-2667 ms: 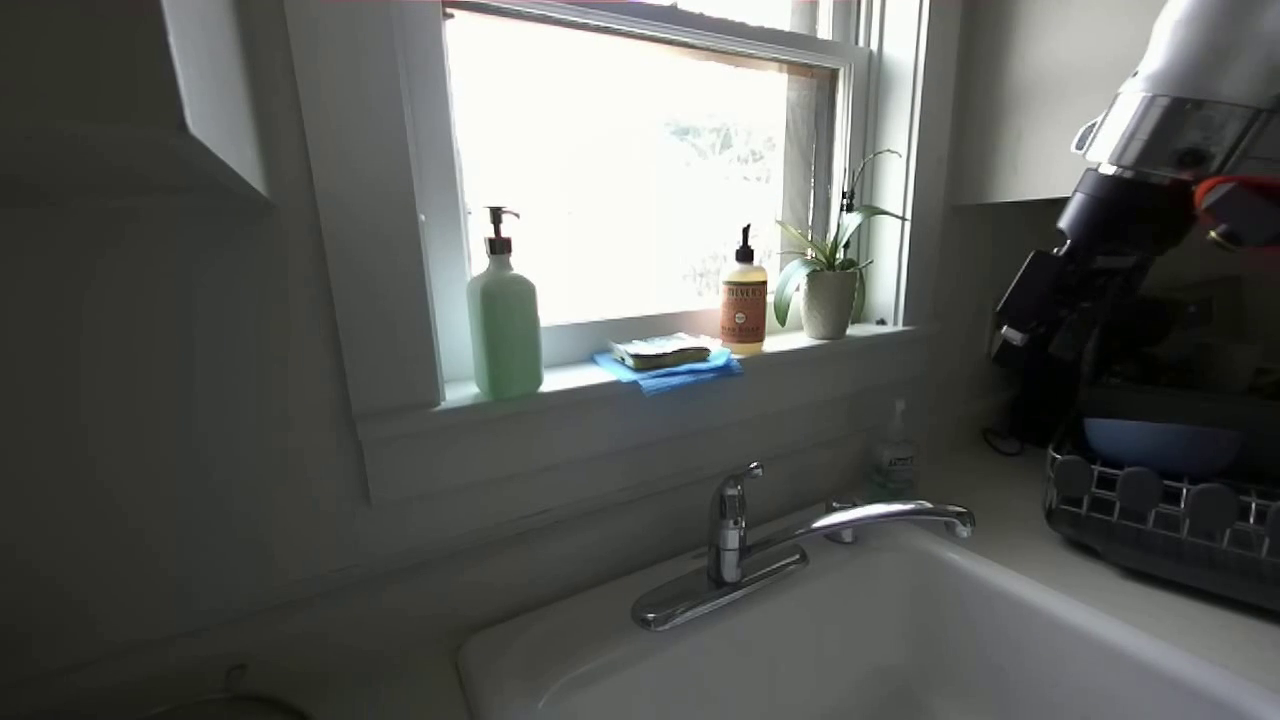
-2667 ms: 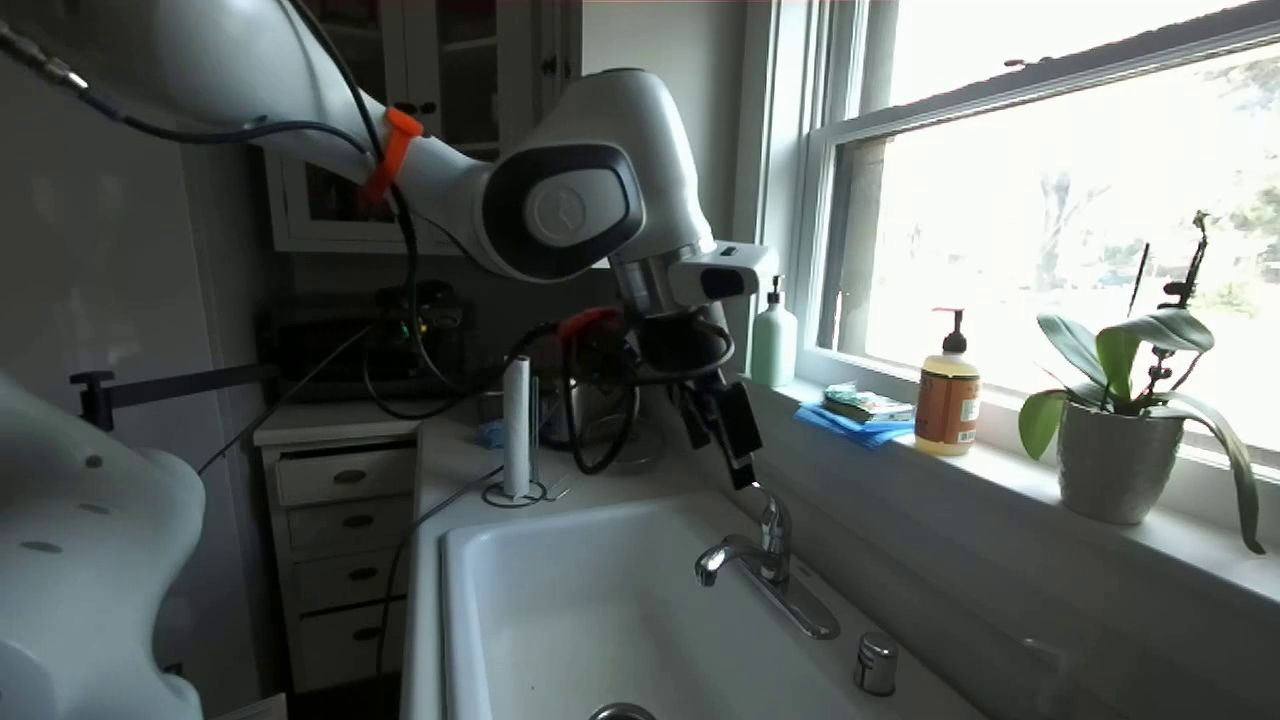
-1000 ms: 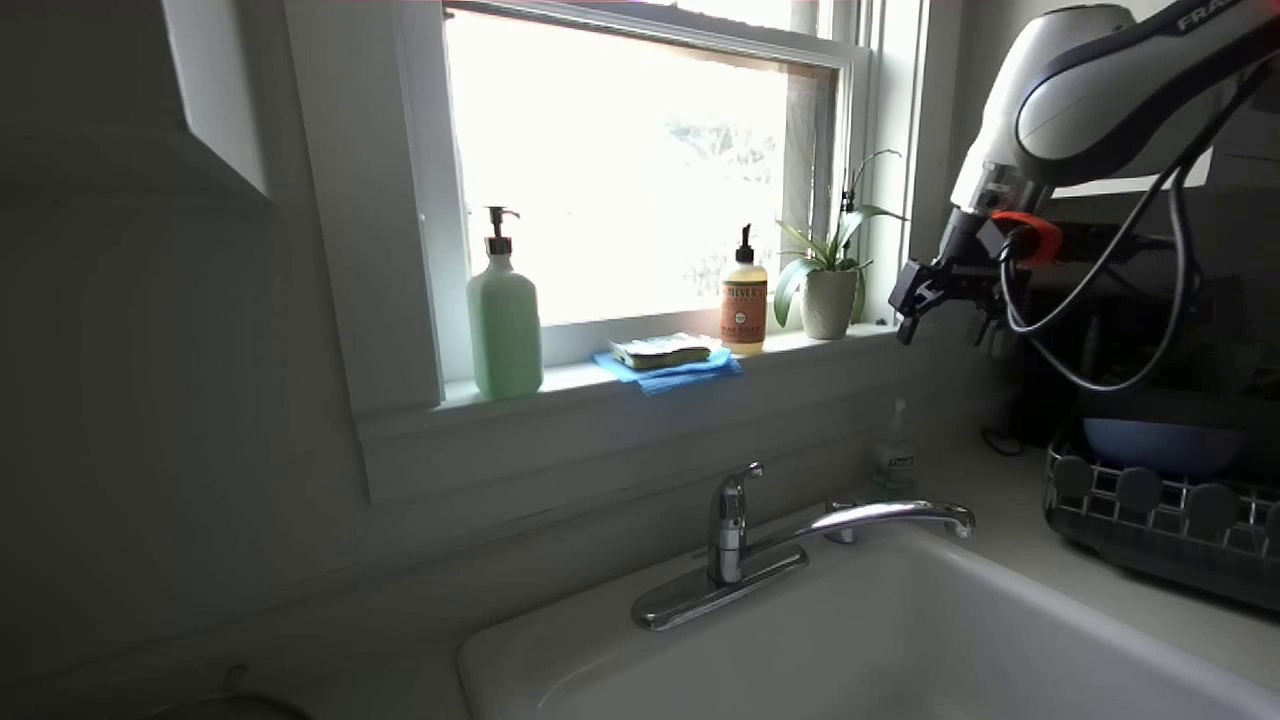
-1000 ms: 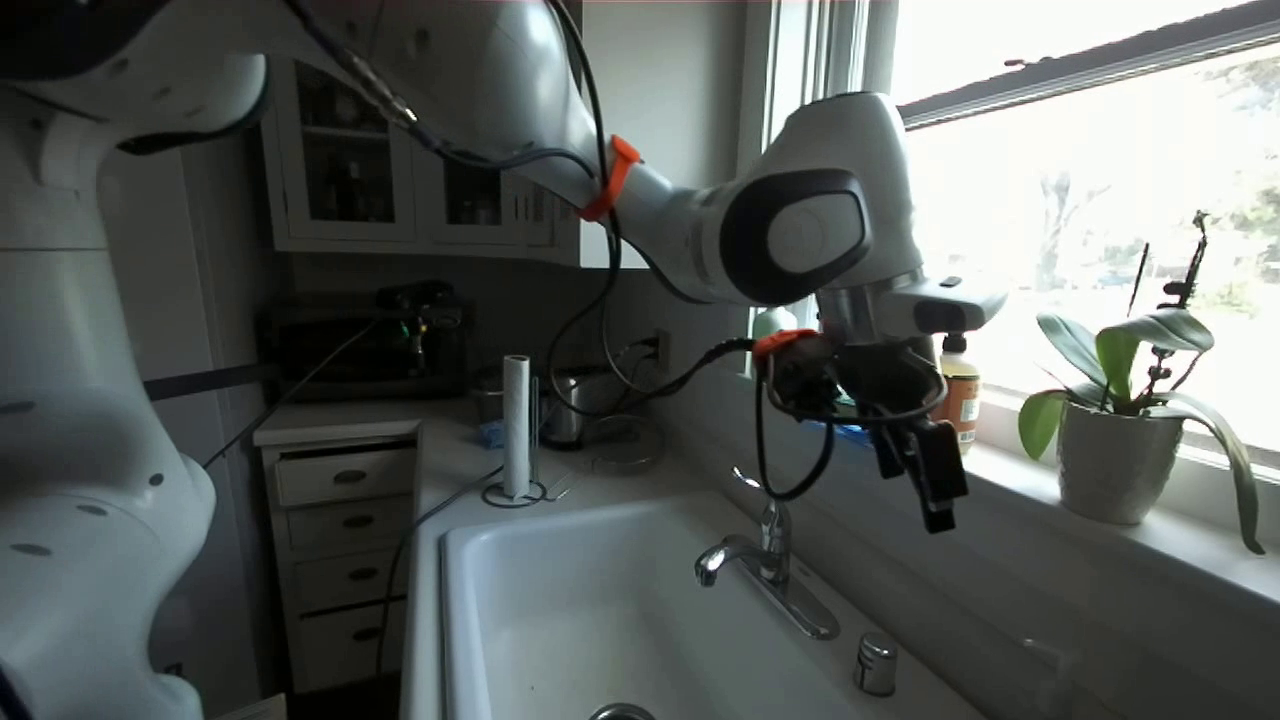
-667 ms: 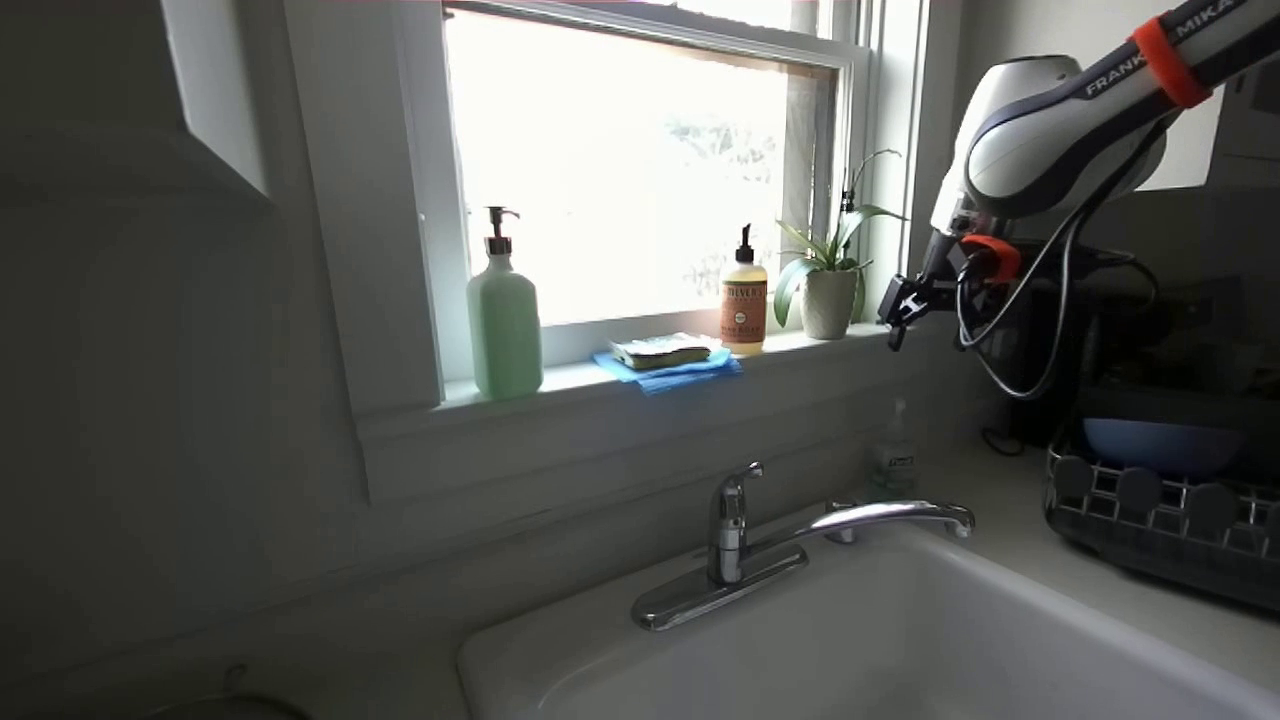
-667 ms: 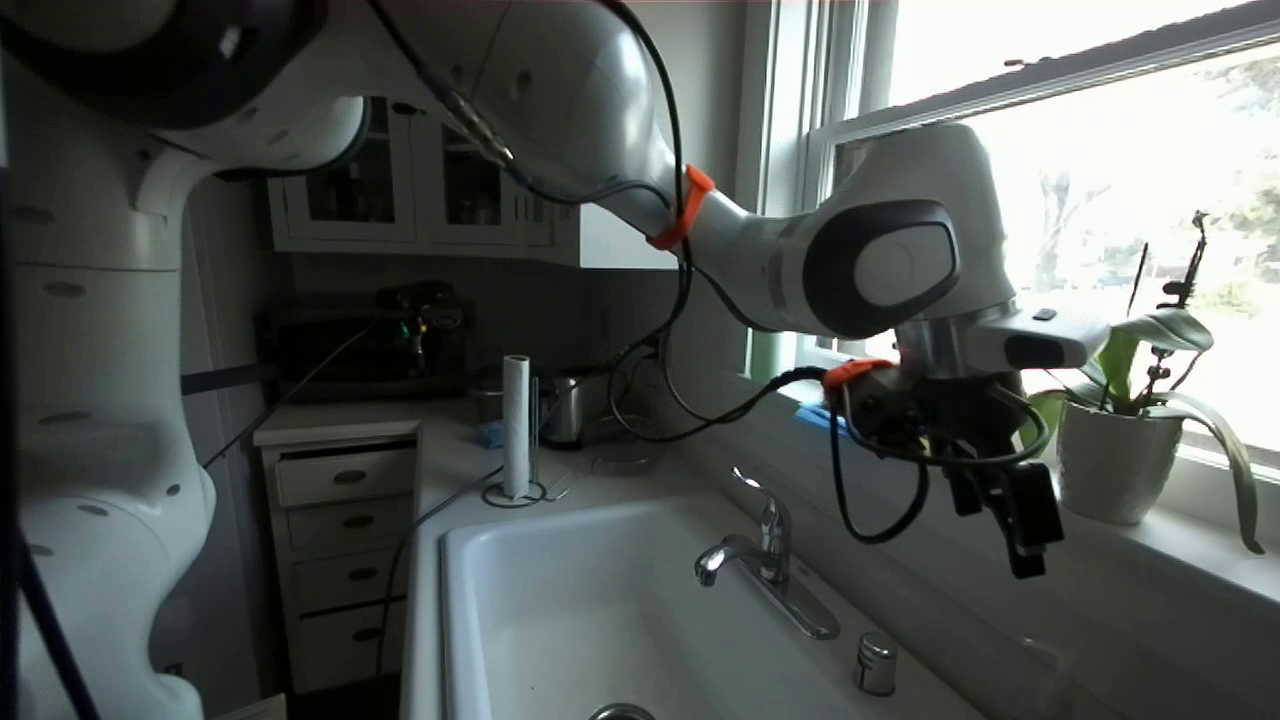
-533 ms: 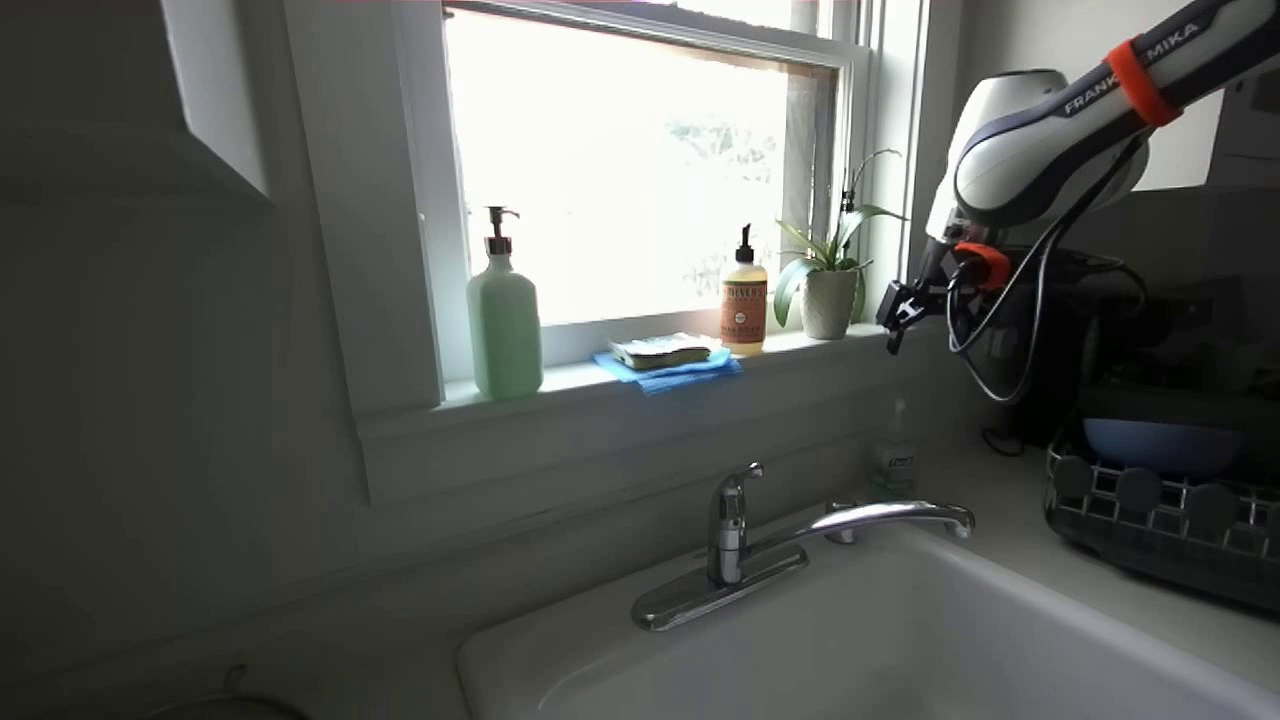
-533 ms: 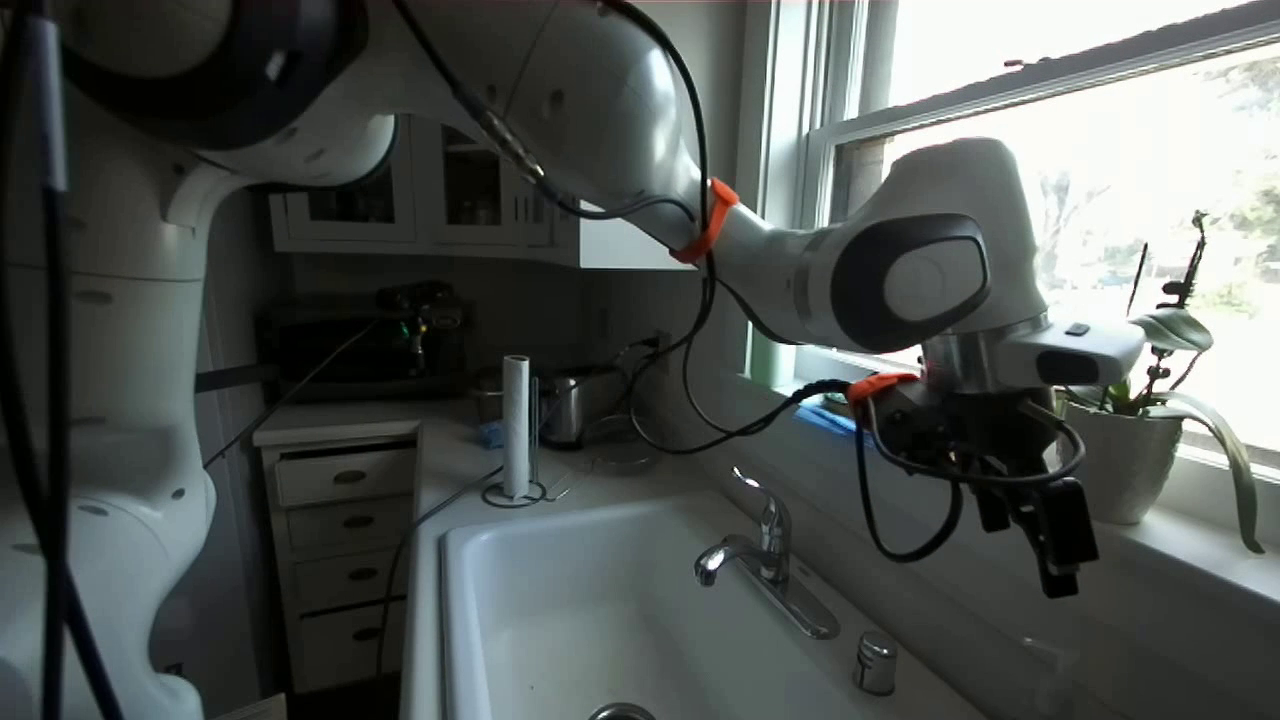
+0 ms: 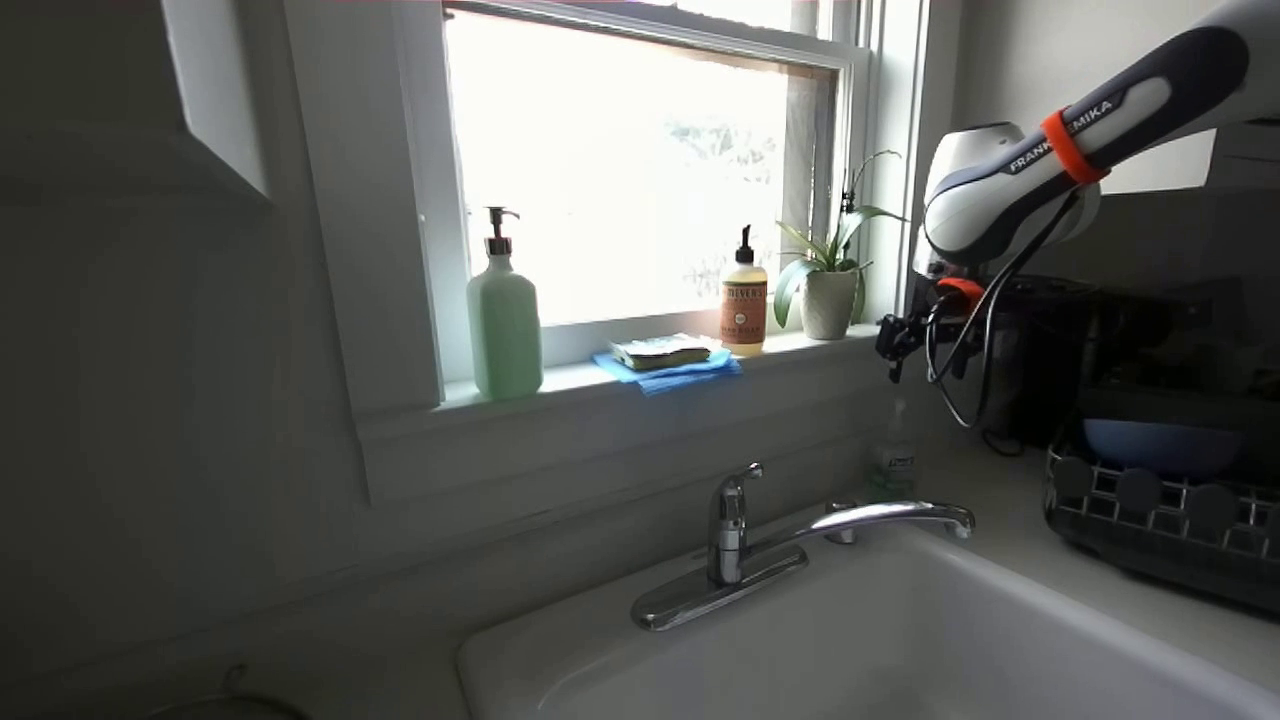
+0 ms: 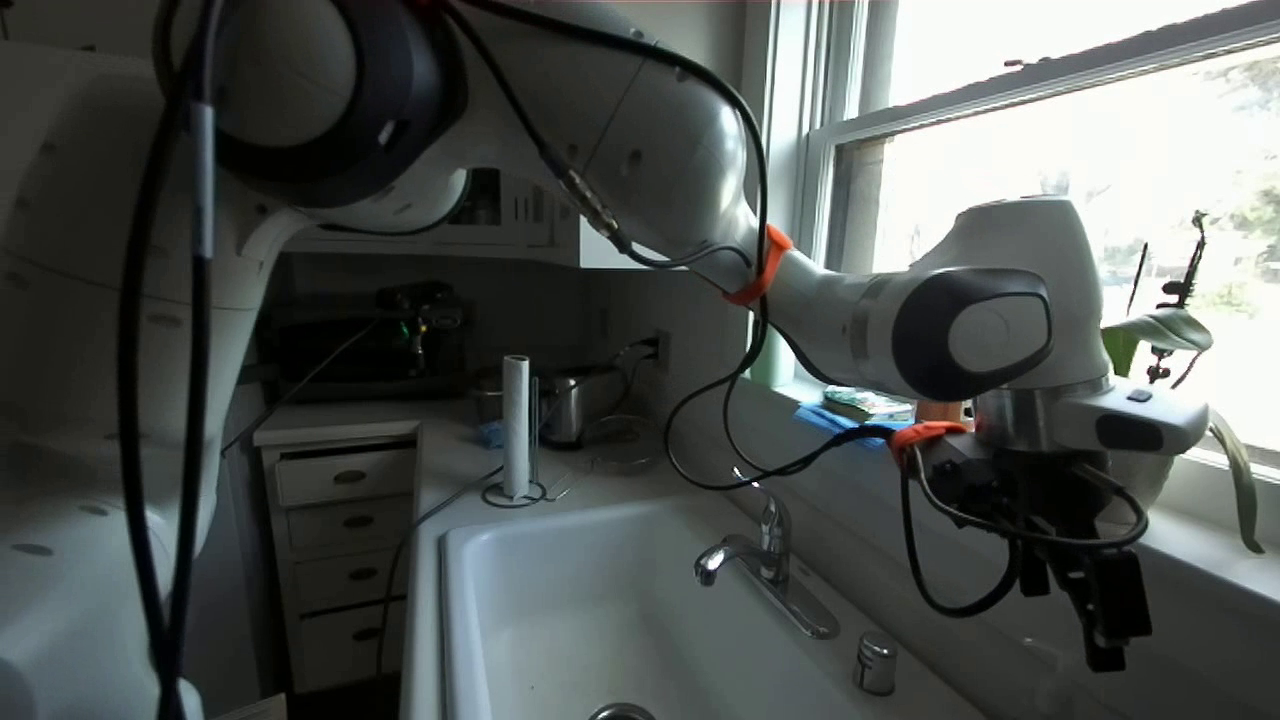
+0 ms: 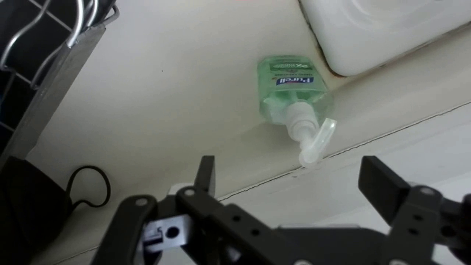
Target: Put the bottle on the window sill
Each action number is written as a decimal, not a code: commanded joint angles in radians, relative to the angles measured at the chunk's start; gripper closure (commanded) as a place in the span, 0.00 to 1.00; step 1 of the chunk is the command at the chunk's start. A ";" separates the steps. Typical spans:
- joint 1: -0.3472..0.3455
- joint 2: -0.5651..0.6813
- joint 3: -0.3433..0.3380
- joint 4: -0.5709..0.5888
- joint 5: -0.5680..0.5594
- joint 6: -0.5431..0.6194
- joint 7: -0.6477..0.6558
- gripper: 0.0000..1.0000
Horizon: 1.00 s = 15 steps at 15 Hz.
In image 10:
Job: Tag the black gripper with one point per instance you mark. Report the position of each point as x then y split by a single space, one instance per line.
1055 500

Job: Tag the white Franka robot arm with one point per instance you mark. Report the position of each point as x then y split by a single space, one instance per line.
640 145

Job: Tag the green pump soap bottle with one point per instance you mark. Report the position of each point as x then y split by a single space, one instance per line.
766 362

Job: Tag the chrome sink deck knob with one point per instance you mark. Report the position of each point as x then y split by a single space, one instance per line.
874 667

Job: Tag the potted orchid in white pot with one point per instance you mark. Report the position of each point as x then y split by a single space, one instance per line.
1161 330

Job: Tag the grey kitchen sponge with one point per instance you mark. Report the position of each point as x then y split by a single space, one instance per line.
855 402

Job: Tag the chrome sink faucet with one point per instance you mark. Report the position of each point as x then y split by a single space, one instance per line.
766 562

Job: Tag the white ceramic sink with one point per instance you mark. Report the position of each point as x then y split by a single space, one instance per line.
572 612

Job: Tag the metal pot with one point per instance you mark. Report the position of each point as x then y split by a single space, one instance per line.
560 411

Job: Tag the dark countertop appliance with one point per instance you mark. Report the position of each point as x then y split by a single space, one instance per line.
420 333

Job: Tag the white drawer unit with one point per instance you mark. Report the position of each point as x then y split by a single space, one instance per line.
342 562

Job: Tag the white window frame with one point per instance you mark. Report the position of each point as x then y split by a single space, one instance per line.
855 187

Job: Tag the wall power outlet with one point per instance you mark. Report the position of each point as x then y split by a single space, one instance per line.
654 351

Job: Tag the small white wall cabinet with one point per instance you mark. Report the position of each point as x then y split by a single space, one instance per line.
534 213

